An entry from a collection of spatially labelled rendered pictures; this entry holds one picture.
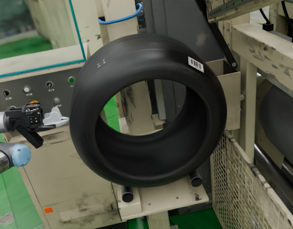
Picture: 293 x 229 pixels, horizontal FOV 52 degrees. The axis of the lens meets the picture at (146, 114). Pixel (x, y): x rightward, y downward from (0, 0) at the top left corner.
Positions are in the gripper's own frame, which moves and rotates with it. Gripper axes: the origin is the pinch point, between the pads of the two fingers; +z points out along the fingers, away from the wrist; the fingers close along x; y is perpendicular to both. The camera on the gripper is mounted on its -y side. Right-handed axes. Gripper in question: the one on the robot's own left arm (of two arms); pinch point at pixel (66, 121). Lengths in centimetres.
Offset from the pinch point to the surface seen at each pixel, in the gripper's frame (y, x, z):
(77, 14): -17, 330, -13
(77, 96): 13.2, -7.5, 5.8
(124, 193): -28.7, -10.3, 18.7
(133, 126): -20.2, 25.7, 26.5
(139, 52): 26.4, -8.3, 26.8
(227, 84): 1, 19, 69
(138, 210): -37.8, -11.3, 23.8
